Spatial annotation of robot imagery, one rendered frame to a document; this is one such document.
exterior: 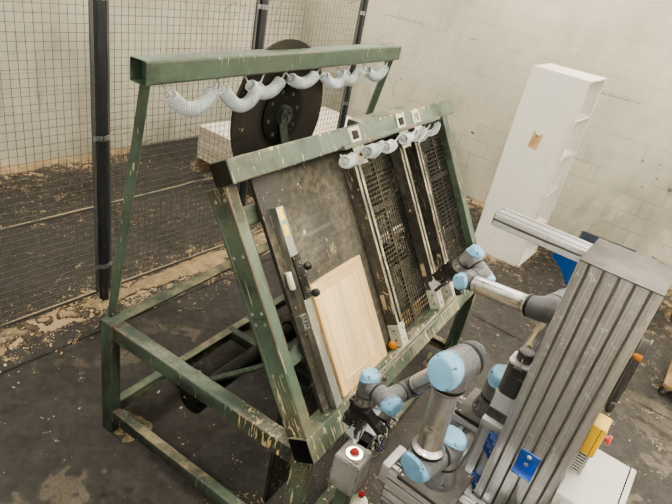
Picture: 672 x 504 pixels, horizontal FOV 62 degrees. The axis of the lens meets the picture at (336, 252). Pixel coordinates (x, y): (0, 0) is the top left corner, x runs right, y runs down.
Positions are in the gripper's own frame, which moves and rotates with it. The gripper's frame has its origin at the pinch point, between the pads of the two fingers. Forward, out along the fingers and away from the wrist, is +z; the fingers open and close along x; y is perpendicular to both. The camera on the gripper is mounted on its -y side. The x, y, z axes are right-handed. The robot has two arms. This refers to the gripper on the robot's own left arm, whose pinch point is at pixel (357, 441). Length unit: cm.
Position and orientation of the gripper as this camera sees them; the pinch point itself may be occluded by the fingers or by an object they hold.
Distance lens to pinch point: 239.6
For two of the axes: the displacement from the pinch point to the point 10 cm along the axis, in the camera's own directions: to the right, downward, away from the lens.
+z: -1.8, 8.6, 4.7
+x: -5.4, 3.2, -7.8
